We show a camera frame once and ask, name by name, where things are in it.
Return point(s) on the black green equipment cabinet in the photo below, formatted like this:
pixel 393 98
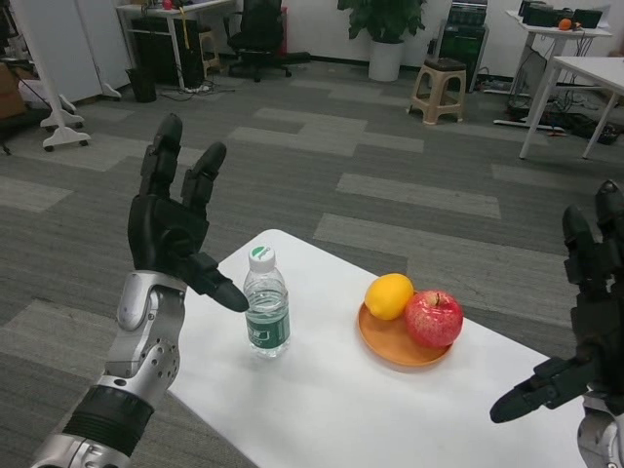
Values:
pixel 463 53

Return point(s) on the black equipment rack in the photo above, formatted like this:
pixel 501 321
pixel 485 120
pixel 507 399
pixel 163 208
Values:
pixel 7 29

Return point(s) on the grey flat panel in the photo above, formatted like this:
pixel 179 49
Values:
pixel 529 73

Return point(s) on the white power strip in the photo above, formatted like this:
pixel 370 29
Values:
pixel 199 89

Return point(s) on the black green equipment case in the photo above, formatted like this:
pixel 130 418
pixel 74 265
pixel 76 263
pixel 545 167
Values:
pixel 465 12

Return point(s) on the white wheeled partition screen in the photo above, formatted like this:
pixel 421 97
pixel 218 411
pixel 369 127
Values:
pixel 105 29
pixel 53 39

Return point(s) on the potted green plant white pot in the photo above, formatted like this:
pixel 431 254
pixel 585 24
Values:
pixel 385 58

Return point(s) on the orange round plate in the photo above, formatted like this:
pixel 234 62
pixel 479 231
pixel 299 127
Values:
pixel 390 348

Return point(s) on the small beige plastic stool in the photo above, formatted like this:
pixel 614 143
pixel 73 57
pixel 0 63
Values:
pixel 209 49

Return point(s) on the brown cardboard box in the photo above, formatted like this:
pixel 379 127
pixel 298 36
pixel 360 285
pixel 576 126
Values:
pixel 10 92

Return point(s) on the white rectangular table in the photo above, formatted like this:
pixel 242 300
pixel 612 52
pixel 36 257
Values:
pixel 595 73

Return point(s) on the red apple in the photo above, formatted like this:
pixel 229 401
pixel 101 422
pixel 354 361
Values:
pixel 434 319

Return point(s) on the small orange ball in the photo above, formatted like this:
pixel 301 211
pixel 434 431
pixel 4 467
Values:
pixel 565 24

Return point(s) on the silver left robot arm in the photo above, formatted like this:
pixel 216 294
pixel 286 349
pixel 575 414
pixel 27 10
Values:
pixel 146 351

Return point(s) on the yellow lemon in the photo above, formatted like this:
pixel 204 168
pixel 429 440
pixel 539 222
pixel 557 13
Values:
pixel 387 295

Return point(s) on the black trash bin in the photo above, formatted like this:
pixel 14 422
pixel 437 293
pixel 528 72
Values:
pixel 141 85

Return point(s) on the black equipment box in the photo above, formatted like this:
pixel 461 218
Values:
pixel 587 18
pixel 538 14

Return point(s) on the white office desk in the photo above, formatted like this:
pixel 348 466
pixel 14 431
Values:
pixel 156 10

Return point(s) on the clear plastic water bottle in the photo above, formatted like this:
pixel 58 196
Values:
pixel 265 302

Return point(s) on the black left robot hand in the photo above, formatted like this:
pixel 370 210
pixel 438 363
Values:
pixel 163 234

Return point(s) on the white desk with T-legs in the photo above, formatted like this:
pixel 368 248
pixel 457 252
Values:
pixel 551 31

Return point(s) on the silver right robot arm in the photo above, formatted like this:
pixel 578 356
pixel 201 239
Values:
pixel 599 434

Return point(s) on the beige stool dark cushion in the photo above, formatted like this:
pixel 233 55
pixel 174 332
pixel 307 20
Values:
pixel 443 66

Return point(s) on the black office chair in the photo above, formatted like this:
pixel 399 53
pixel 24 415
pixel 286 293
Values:
pixel 258 24

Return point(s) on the black desk cabinet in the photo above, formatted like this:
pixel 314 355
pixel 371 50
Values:
pixel 156 49

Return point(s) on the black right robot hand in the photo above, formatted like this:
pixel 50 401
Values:
pixel 599 336

